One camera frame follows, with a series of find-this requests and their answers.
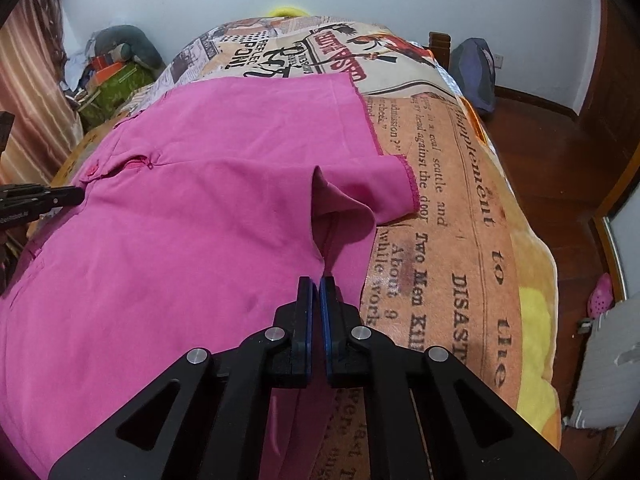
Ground pink pants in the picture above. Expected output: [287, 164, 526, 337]
[1, 74, 419, 478]

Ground striped pink curtain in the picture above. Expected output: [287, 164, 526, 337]
[1, 0, 84, 184]

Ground pile of clothes and bags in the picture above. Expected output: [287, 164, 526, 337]
[61, 44, 154, 132]

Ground newspaper print bed blanket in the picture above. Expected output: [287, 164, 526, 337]
[29, 15, 564, 480]

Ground grey stuffed pillow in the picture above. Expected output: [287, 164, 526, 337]
[93, 25, 165, 70]

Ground pink croc shoe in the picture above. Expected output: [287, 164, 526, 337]
[587, 273, 614, 318]

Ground white grey cloth pile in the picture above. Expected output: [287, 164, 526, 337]
[564, 295, 639, 430]

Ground yellow headboard cushion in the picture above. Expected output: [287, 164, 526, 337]
[267, 6, 309, 18]

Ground blue backpack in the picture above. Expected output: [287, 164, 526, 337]
[448, 38, 496, 116]

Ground wooden chair post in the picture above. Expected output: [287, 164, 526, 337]
[428, 32, 451, 70]

